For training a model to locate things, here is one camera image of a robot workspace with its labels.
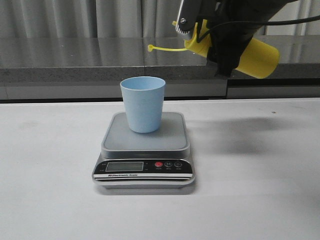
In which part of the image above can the light blue plastic cup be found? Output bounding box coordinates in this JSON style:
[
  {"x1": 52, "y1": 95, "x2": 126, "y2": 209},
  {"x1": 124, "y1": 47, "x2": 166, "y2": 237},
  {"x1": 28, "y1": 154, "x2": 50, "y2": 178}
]
[{"x1": 120, "y1": 76, "x2": 166, "y2": 133}]

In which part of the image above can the silver electronic kitchen scale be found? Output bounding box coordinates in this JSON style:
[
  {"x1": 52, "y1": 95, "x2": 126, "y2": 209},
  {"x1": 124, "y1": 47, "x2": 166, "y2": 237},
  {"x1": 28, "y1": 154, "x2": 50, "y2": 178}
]
[{"x1": 92, "y1": 112, "x2": 196, "y2": 195}]

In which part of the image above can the black cable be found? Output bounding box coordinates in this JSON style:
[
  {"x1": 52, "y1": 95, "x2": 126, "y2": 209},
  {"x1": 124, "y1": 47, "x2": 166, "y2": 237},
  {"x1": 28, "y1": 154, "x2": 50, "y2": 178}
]
[{"x1": 194, "y1": 15, "x2": 320, "y2": 43}]

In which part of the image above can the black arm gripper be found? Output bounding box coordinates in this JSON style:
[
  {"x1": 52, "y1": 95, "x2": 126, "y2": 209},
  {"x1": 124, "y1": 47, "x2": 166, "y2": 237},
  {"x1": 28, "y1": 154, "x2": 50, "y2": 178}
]
[{"x1": 176, "y1": 0, "x2": 291, "y2": 77}]

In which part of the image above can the grey pleated curtain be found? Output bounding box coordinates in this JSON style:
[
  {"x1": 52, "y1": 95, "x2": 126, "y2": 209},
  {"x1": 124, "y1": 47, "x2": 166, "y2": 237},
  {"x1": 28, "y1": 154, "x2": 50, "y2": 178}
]
[{"x1": 0, "y1": 0, "x2": 320, "y2": 39}]

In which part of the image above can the grey stone counter ledge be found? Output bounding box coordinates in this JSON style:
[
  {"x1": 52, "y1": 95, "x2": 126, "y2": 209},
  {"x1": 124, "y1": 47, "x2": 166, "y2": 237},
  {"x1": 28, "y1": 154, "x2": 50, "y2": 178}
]
[{"x1": 0, "y1": 35, "x2": 320, "y2": 103}]

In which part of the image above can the yellow squeeze bottle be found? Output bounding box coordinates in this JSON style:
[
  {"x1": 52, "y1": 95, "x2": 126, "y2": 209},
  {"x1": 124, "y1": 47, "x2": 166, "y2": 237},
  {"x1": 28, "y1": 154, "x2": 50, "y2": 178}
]
[{"x1": 147, "y1": 20, "x2": 280, "y2": 79}]

